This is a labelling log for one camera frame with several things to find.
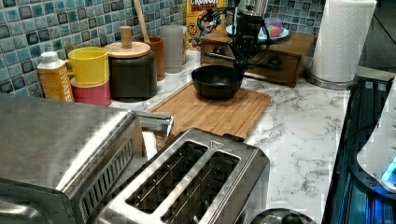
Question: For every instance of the wooden drawer box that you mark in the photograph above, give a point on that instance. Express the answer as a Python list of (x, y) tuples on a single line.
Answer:
[(283, 63)]

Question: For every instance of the orange water carton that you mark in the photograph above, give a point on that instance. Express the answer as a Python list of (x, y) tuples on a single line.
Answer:
[(54, 77)]

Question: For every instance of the purple toy fruit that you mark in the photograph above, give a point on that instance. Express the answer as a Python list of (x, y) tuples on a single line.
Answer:
[(274, 24)]

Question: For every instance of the bamboo cutting board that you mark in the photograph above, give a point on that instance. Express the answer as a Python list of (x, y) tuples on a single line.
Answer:
[(237, 115)]

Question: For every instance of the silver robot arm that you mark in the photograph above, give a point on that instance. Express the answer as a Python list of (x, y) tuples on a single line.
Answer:
[(250, 7)]

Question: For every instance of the wooden spoon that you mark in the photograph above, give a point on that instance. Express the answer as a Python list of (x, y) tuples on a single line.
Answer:
[(141, 20)]

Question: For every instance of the black round knob lid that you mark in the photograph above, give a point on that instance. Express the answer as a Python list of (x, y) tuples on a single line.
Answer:
[(281, 216)]

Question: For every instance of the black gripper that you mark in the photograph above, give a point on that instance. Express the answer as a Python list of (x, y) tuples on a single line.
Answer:
[(246, 43)]

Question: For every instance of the black bowl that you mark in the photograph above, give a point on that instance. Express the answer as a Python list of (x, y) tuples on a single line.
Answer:
[(216, 81)]

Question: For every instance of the Cap'n Crunch cereal box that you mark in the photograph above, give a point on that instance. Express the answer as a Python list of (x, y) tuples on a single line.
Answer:
[(203, 17)]

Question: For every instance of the black canister with wooden lid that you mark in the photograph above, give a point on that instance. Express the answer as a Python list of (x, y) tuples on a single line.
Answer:
[(132, 67)]

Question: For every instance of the white paper towel roll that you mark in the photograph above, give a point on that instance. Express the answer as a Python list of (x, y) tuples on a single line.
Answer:
[(341, 37)]

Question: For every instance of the red mug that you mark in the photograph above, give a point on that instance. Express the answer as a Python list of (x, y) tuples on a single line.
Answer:
[(98, 94)]

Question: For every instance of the yellow mug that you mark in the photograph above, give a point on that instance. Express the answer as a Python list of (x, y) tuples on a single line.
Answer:
[(89, 65)]

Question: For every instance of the grey frosted cup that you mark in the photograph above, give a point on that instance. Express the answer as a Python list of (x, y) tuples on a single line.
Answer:
[(172, 42)]

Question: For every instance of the light blue plate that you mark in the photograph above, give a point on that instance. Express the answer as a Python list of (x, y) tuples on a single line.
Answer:
[(262, 34)]

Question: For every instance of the brown utensil holder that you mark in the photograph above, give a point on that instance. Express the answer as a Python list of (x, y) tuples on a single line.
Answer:
[(156, 45)]

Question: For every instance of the red toy strawberry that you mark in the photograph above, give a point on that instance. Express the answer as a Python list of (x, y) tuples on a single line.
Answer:
[(274, 31)]

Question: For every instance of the steel paper towel holder base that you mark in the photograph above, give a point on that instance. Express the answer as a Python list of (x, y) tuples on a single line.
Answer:
[(330, 85)]

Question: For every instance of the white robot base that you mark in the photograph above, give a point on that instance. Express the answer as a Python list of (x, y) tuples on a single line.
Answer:
[(373, 116)]

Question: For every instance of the stainless steel toaster oven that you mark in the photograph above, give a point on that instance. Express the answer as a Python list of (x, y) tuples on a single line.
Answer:
[(61, 162)]

